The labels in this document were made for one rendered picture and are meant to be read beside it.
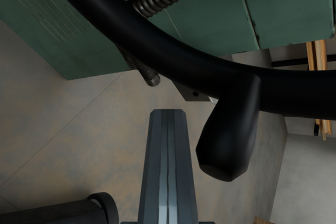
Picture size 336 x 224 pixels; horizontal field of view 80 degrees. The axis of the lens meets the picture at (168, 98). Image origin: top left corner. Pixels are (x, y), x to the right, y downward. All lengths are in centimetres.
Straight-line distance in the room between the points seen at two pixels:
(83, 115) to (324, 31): 81
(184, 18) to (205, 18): 4
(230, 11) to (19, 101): 71
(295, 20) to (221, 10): 9
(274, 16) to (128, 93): 81
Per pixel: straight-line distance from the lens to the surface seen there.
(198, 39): 36
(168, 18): 36
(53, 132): 86
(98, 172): 98
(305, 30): 33
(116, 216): 86
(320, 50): 266
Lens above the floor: 81
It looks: 42 degrees down
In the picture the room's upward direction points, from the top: 89 degrees clockwise
